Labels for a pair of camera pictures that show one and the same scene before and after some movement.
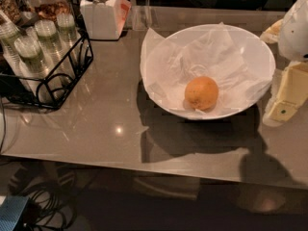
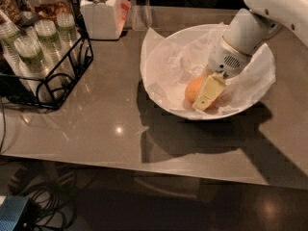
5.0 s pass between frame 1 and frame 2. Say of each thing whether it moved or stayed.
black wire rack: stayed
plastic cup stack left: stayed
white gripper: moved
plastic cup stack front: stayed
